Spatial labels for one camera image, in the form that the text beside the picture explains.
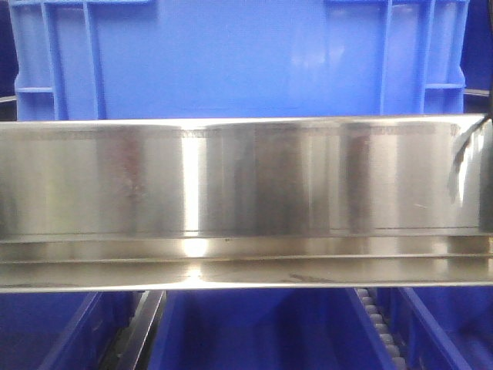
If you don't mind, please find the dark blue crate upper left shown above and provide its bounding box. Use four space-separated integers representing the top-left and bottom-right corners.
0 1 18 97

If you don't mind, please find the blue bin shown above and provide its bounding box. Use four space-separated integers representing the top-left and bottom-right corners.
148 288 394 369
1 291 142 369
376 286 492 369

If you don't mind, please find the dark blue crate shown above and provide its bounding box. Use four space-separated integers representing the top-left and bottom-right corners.
0 1 18 97
461 1 492 90

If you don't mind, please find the metal divider rail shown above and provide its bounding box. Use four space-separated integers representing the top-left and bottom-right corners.
99 291 166 369

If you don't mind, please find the lower middle blue bin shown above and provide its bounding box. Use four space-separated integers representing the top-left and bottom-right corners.
148 288 394 369

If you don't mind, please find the large light blue crate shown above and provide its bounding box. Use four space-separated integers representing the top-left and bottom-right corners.
7 1 468 120

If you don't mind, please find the lower right blue bin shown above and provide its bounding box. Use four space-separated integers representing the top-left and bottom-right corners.
376 286 492 369

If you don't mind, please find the white roller conveyor track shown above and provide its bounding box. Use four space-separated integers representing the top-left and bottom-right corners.
355 288 407 370

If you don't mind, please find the lower left blue bin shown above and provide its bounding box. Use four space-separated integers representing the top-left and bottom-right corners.
1 291 142 369

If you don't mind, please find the dark blue crate upper right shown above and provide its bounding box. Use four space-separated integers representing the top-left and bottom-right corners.
461 1 492 90

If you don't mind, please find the stainless steel shelf rail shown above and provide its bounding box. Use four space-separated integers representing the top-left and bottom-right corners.
1 114 492 292

